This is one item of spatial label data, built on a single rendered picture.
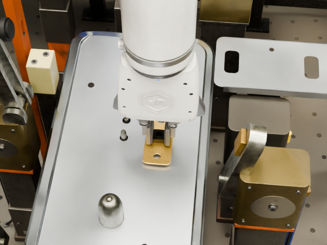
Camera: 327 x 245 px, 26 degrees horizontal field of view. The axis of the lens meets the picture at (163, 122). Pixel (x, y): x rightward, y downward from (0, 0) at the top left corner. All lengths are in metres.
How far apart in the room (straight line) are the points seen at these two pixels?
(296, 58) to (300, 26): 0.47
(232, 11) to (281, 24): 0.46
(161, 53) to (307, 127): 0.66
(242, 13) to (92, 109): 0.28
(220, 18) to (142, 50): 0.36
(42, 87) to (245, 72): 0.30
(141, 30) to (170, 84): 0.11
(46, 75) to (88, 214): 0.21
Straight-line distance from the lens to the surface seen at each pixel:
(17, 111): 0.94
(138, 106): 0.88
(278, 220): 0.99
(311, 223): 1.29
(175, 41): 0.77
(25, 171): 1.06
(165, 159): 0.96
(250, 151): 0.86
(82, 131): 1.00
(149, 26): 0.75
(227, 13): 1.12
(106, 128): 1.00
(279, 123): 1.04
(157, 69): 0.80
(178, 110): 0.88
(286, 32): 1.55
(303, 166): 0.93
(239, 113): 1.05
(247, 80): 1.06
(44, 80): 1.02
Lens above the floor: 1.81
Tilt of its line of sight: 54 degrees down
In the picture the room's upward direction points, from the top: straight up
